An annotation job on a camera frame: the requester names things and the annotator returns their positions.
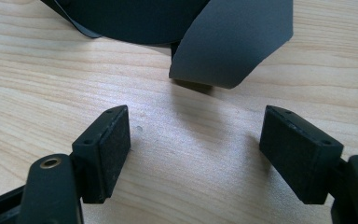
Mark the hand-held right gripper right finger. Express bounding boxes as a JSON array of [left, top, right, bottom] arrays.
[[258, 105, 345, 205]]

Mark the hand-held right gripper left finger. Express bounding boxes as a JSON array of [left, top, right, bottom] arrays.
[[71, 105, 131, 204]]

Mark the dark grey strap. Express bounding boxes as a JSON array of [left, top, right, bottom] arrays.
[[40, 0, 295, 90]]

